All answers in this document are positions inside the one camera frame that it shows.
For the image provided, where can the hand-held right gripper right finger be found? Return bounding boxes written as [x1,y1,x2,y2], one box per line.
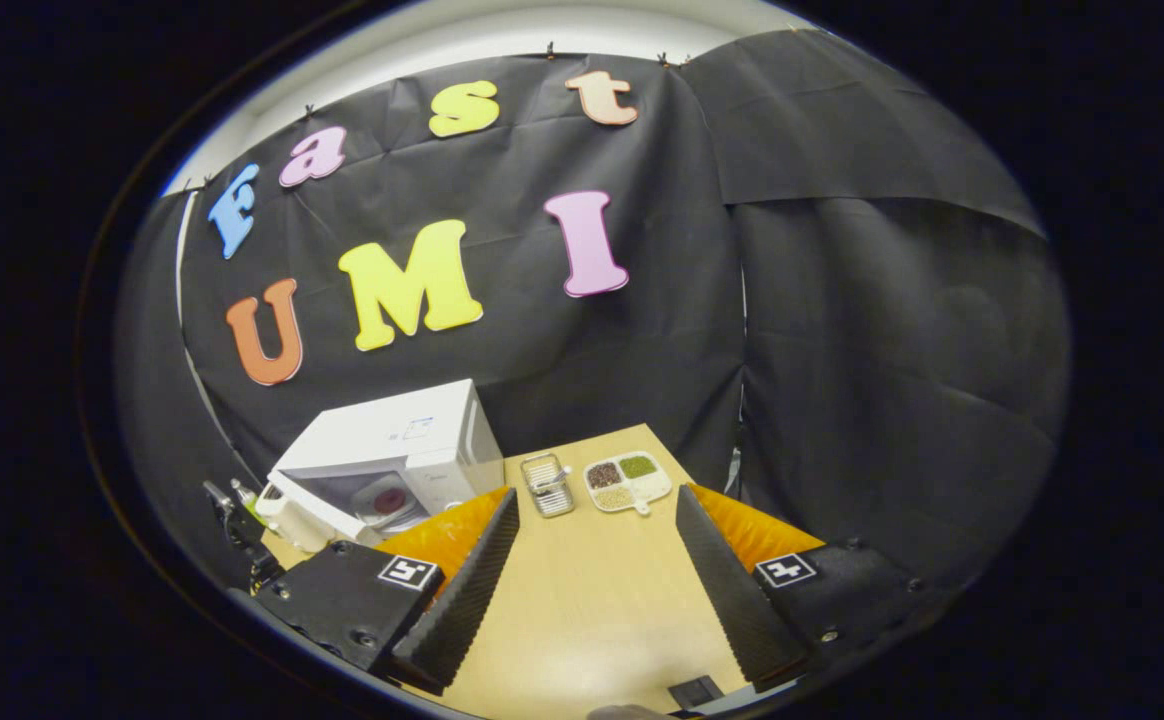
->
[675,484,948,693]

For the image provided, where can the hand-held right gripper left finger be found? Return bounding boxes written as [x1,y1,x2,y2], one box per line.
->
[255,487,521,696]

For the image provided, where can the white square food plate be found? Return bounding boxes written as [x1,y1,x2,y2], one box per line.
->
[350,473,425,528]

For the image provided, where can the white microwave oven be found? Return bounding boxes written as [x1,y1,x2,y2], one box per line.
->
[267,378,505,546]

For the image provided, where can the white divided grain dish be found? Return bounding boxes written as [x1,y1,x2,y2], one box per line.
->
[583,451,674,517]

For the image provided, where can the metal wire basket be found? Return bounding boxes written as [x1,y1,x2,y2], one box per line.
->
[520,452,577,519]

